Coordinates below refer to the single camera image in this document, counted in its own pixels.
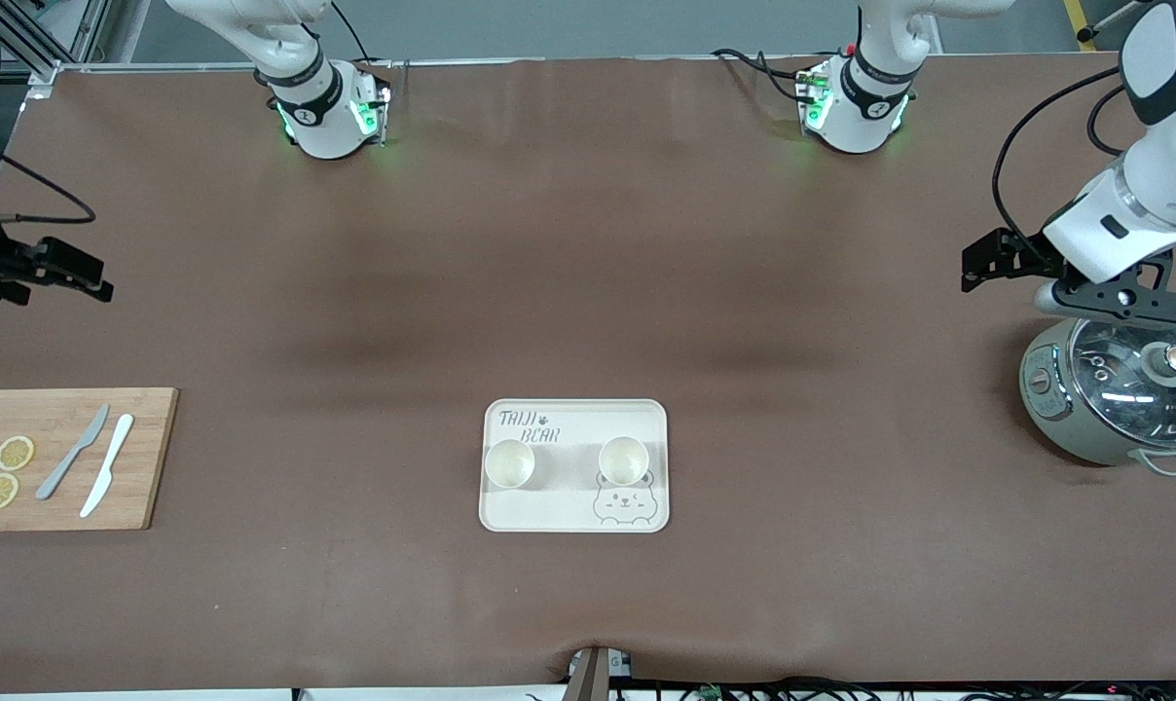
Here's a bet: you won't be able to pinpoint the white IKEA cup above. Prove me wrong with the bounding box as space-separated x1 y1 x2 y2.
484 438 536 490
598 435 650 488

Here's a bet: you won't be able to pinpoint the white bear print tray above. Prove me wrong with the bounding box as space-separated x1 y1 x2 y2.
479 398 670 534

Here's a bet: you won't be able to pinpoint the grey-green cooking pot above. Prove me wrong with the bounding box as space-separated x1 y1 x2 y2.
1019 314 1176 478

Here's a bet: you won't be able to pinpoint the white plastic knife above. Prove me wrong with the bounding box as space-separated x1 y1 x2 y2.
80 414 135 519

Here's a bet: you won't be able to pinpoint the grey plastic knife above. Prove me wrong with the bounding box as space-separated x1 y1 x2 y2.
35 404 111 501

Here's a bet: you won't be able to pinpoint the wooden cutting board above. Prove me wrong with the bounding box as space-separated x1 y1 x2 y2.
0 387 179 533

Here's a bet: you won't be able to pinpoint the glass pot lid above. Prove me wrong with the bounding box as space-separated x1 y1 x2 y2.
1070 316 1176 451

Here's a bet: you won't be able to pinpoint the brown table mat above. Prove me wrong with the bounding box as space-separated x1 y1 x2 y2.
0 54 1176 694

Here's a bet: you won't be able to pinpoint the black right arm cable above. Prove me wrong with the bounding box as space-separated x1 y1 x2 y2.
0 129 97 227

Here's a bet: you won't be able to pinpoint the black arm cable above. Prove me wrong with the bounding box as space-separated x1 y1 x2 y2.
0 129 97 227
992 66 1129 256

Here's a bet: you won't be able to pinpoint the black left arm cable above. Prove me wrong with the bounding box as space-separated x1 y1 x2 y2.
992 66 1129 256

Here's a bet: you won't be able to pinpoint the aluminium frame profile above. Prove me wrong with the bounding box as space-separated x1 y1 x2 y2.
0 0 151 100

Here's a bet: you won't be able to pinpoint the black left base cables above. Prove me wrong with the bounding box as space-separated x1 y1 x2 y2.
712 47 815 104

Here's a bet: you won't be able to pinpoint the black right base cable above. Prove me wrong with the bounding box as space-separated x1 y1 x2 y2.
327 0 396 71

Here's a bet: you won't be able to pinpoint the grey table edge bracket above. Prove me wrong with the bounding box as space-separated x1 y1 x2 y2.
562 645 634 701

